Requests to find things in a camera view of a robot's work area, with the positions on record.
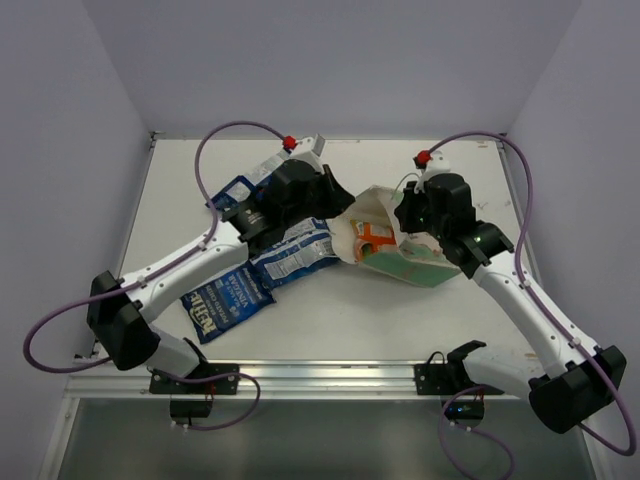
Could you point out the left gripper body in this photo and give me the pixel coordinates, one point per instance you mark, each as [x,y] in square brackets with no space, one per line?
[329,187]

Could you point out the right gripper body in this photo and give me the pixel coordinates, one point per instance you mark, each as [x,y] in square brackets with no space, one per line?
[416,215]

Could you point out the green paper bag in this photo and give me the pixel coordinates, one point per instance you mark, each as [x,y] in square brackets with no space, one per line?
[418,260]

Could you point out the blue white snack bag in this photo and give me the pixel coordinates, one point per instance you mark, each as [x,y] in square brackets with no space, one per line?
[263,170]

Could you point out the orange white snack bag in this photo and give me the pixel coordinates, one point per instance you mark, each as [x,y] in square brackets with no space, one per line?
[371,239]

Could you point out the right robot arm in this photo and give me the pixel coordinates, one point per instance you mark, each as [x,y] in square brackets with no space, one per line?
[578,376]

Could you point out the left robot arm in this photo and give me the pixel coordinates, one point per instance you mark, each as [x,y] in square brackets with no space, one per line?
[124,309]

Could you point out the right black control box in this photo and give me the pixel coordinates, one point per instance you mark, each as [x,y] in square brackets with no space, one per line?
[465,411]

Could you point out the black control box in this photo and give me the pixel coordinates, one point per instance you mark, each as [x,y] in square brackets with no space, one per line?
[465,411]
[185,411]

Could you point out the left black control box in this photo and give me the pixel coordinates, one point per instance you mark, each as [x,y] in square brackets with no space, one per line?
[185,411]

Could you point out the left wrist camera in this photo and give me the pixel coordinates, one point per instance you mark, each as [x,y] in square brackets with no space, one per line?
[308,149]

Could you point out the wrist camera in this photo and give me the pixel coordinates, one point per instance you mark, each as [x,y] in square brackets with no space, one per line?
[430,165]
[308,149]

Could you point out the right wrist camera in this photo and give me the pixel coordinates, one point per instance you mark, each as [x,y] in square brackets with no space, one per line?
[430,165]

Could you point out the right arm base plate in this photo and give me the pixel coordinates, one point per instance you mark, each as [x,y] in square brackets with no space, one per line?
[441,379]

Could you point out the aluminium rail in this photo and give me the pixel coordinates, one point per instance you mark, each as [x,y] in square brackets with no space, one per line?
[325,380]

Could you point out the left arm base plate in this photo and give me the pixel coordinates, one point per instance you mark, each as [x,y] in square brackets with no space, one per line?
[210,379]

